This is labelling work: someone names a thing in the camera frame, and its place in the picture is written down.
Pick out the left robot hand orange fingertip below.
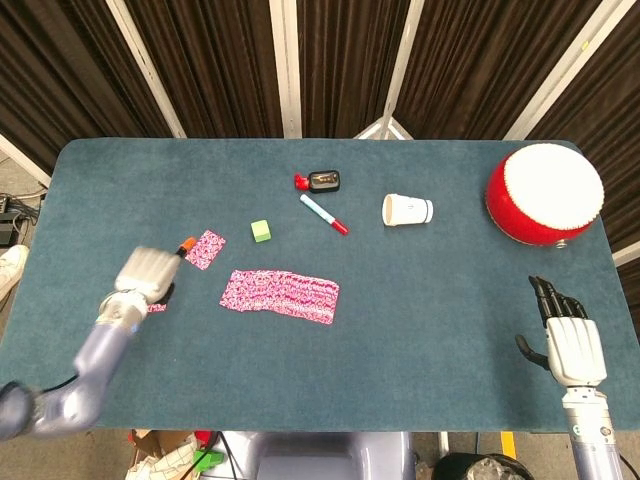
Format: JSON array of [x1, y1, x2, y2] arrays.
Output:
[[114, 236, 197, 306]]

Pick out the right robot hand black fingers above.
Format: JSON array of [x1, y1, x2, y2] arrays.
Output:
[[514, 274, 609, 389]]

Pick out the grey purple robot base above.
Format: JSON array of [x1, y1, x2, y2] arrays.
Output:
[[219, 430, 417, 480]]

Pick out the teal felt table cover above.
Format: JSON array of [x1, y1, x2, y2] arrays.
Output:
[[0, 138, 640, 434]]

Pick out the white shoe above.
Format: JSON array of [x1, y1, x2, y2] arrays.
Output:
[[0, 244, 30, 301]]

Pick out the pink knitted cloth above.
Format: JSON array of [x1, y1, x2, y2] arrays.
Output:
[[218, 268, 342, 327]]

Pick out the red drum white skin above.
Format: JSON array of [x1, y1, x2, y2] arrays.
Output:
[[485, 143, 606, 250]]

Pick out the cardboard box with papers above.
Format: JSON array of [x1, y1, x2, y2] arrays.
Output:
[[127, 428, 201, 480]]

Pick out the blue marker red cap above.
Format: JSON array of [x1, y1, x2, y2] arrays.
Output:
[[299, 193, 351, 236]]

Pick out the green plastic object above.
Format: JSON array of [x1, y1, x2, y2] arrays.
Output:
[[192, 448, 226, 474]]

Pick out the black fob with red cap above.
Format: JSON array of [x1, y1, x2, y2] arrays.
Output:
[[293, 169, 342, 195]]

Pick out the white paper cup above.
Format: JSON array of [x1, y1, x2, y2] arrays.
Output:
[[381, 192, 435, 228]]

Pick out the brown curtain panel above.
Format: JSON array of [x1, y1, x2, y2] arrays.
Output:
[[297, 0, 416, 140], [0, 0, 174, 174], [529, 0, 640, 346], [397, 0, 601, 141], [124, 0, 289, 140]]

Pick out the black power strip with cables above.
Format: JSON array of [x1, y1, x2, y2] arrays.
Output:
[[0, 192, 46, 246]]

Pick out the white frame pole with foot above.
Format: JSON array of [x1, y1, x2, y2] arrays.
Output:
[[352, 0, 426, 141]]

